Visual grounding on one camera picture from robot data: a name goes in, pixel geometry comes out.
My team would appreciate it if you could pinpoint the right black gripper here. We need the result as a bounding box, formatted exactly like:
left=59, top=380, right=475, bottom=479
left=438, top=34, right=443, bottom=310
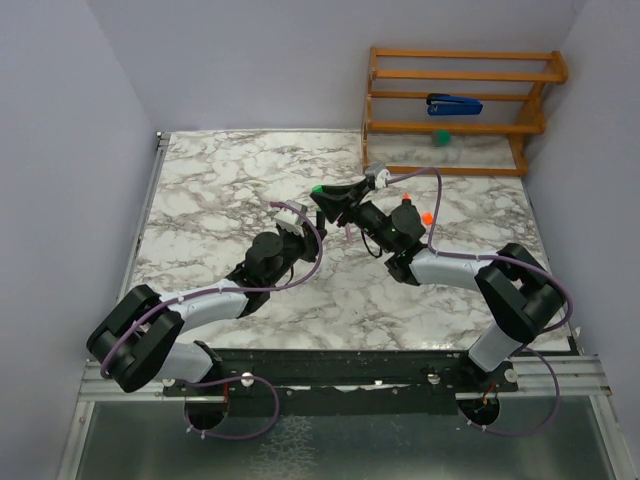
left=311, top=179, right=395, bottom=254

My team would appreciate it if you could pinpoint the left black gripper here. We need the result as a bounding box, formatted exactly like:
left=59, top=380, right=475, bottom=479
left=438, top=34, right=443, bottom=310
left=266, top=221, right=327, bottom=289

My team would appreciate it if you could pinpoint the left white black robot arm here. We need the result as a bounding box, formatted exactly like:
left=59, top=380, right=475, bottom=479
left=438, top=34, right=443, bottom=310
left=86, top=204, right=326, bottom=395

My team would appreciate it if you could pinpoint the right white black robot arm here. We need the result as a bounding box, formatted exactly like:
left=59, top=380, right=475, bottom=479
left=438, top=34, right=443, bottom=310
left=311, top=179, right=572, bottom=391

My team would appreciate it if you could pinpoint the pink pen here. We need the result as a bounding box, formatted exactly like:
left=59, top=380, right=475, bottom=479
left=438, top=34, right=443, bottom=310
left=344, top=224, right=354, bottom=244

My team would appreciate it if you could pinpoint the green small object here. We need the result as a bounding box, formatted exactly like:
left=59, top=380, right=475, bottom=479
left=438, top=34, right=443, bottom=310
left=432, top=130, right=452, bottom=147

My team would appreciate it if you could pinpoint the blue stapler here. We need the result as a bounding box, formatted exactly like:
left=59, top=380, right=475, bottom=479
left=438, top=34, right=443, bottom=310
left=426, top=93, right=483, bottom=116

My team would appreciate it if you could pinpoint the wooden shelf rack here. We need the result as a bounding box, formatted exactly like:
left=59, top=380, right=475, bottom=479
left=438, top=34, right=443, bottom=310
left=361, top=46, right=569, bottom=177

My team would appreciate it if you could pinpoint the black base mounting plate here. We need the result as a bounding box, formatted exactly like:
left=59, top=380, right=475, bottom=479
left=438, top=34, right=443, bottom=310
left=160, top=349, right=518, bottom=416

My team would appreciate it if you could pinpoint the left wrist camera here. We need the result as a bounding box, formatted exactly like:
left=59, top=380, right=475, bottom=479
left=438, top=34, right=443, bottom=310
left=275, top=200, right=307, bottom=237

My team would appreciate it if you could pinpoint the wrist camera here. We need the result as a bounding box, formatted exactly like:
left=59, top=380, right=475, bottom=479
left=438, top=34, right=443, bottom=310
left=275, top=200, right=307, bottom=237
left=364, top=163, right=391, bottom=190

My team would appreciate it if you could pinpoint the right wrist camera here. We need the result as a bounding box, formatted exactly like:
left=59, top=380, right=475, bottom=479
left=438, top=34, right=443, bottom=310
left=364, top=163, right=391, bottom=190

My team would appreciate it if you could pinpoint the aluminium rail frame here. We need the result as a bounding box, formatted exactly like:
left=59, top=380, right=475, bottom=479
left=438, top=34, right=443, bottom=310
left=61, top=130, right=628, bottom=479

